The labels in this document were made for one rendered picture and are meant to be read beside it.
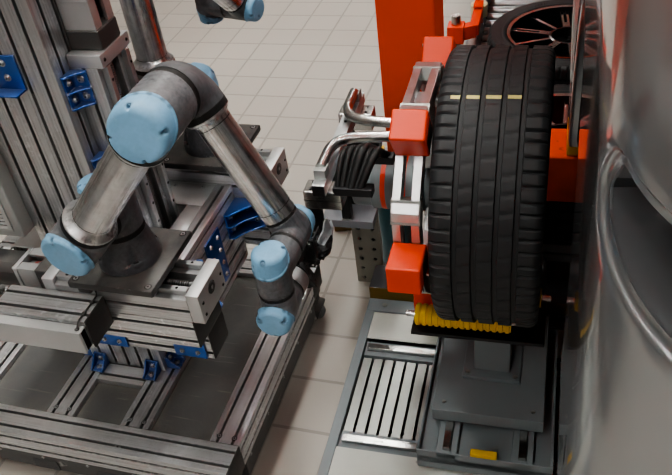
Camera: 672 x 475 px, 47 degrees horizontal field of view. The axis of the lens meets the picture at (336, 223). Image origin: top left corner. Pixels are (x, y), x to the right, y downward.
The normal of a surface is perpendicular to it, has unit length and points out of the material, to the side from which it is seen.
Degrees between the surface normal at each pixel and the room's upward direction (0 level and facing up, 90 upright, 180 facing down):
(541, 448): 0
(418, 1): 90
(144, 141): 84
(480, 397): 0
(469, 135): 36
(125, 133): 84
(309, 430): 0
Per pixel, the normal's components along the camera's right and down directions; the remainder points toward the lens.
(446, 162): -0.26, -0.08
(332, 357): -0.11, -0.78
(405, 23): -0.24, 0.62
